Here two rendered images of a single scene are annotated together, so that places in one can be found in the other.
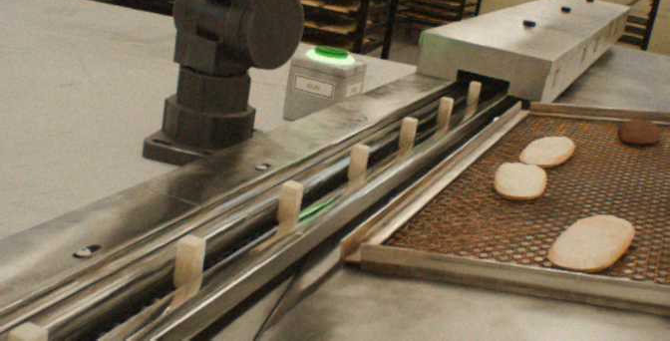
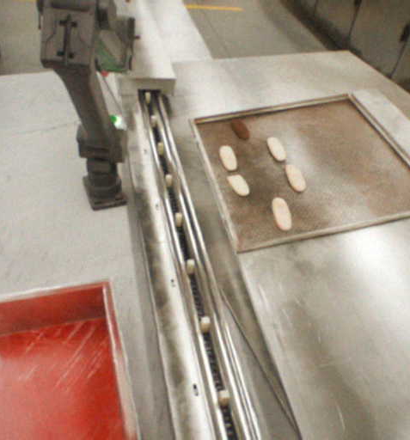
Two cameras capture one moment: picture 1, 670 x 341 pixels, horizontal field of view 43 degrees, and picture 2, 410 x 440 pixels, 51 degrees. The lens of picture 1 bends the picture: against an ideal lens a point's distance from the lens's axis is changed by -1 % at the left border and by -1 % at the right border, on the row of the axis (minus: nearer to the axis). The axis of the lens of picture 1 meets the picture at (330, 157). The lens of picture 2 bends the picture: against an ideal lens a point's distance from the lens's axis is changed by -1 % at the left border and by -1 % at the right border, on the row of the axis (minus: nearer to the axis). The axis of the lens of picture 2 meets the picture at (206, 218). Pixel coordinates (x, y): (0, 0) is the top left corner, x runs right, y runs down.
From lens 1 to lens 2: 0.63 m
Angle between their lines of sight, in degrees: 43
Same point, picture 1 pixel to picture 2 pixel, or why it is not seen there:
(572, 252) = (284, 224)
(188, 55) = (94, 168)
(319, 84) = not seen: hidden behind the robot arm
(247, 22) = (120, 153)
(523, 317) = (290, 253)
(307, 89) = not seen: hidden behind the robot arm
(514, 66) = (161, 82)
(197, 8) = (92, 150)
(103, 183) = (103, 235)
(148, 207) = (160, 253)
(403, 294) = (260, 258)
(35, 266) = (172, 297)
